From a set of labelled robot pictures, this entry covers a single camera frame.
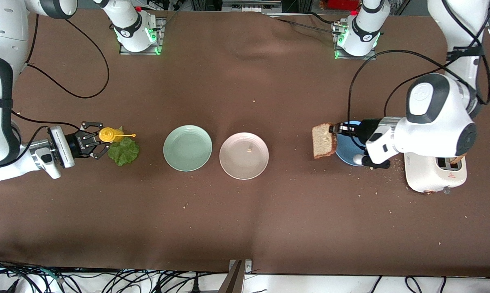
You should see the yellow mustard squeeze bottle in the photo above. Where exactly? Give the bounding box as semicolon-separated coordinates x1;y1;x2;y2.
99;127;136;143

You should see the green lettuce leaf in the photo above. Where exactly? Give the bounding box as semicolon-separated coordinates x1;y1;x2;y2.
108;126;140;166

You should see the blue plate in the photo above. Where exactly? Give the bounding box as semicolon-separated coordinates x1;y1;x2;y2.
335;120;367;166

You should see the mint green plate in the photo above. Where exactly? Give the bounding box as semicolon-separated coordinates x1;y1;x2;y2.
163;125;213;172

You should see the beige plate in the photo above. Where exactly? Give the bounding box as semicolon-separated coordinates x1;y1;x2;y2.
219;132;269;180

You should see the white two-slot toaster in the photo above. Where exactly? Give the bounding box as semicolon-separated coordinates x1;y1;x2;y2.
404;153;468;194

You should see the brown table cloth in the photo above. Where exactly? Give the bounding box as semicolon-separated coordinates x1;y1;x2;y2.
0;7;490;278

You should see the red box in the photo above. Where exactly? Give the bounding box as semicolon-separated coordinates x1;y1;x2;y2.
326;0;359;11

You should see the white power strip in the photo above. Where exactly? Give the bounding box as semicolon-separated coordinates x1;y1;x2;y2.
222;0;282;12

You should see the black base cable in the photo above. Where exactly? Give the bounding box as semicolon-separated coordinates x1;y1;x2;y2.
269;11;339;35

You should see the black floor cable tangle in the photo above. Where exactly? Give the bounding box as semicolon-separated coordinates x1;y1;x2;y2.
0;256;270;293

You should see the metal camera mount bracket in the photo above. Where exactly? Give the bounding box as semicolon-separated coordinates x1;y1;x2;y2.
218;260;253;293

